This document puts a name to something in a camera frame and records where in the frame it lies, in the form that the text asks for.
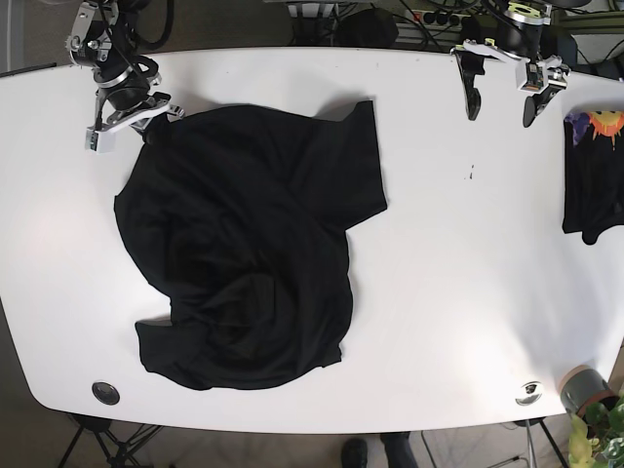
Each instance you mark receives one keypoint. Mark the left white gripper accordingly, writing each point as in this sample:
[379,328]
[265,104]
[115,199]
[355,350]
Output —
[516,43]

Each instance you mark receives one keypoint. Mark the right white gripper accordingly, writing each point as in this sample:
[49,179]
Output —
[121,103]

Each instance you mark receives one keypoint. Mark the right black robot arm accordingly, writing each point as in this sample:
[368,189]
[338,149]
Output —
[104,38]

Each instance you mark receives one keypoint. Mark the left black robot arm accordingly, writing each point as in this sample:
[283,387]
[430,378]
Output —
[505,11]

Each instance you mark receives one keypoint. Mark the folded printed black T-shirt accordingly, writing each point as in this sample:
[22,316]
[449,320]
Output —
[593,173]

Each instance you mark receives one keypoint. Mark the white power strip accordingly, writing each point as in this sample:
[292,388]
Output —
[436,19]

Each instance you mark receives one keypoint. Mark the black table grommet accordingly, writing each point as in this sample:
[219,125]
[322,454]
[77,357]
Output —
[105,393]

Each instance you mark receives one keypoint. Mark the silver table grommet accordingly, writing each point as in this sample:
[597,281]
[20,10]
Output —
[529,393]

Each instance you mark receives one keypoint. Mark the grey plant pot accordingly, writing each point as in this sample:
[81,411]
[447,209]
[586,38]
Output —
[583,386]

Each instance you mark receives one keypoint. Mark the green potted plant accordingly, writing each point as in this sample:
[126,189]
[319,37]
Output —
[596,438]

